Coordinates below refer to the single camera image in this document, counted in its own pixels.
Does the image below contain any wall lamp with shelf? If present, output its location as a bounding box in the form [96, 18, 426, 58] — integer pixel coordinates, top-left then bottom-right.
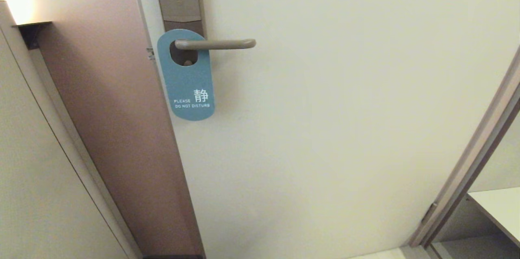
[12, 22, 52, 50]

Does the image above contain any white shelf board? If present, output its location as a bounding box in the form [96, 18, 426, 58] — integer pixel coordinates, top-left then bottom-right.
[467, 187, 520, 247]

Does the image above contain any beige metal door handle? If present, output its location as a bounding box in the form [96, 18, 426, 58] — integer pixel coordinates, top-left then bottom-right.
[175, 39, 256, 50]

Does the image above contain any blue door hanger sign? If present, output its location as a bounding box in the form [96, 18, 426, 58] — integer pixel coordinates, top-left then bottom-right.
[157, 28, 215, 121]

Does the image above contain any white room door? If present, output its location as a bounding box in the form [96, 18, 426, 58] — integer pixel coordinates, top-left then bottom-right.
[130, 0, 520, 259]

